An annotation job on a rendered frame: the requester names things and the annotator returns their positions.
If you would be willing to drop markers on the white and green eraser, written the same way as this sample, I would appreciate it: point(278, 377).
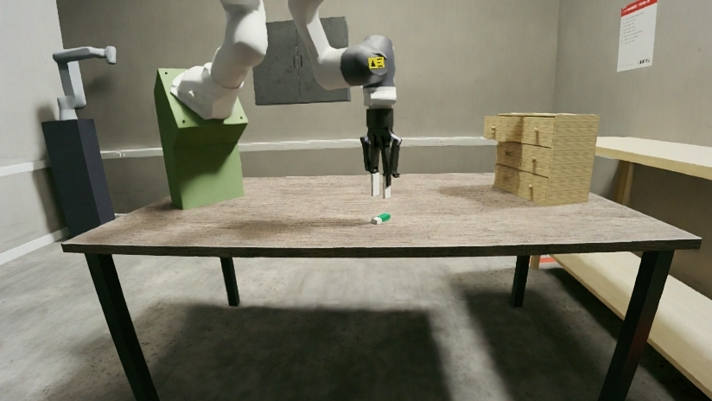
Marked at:
point(381, 218)

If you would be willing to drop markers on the light wooden chest of drawers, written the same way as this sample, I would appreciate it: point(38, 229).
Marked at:
point(572, 158)

